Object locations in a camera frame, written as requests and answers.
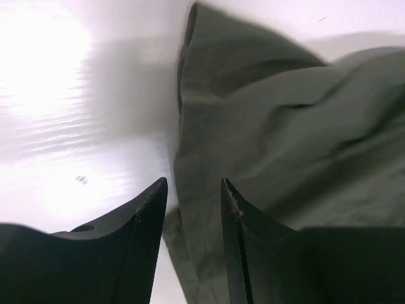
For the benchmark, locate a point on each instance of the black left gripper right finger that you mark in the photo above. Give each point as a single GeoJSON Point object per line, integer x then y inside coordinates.
{"type": "Point", "coordinates": [268, 262]}

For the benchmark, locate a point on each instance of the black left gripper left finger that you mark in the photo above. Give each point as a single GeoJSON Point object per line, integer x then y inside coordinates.
{"type": "Point", "coordinates": [111, 259]}

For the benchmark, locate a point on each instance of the olive green shorts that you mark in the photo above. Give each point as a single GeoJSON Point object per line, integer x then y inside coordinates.
{"type": "Point", "coordinates": [307, 142]}

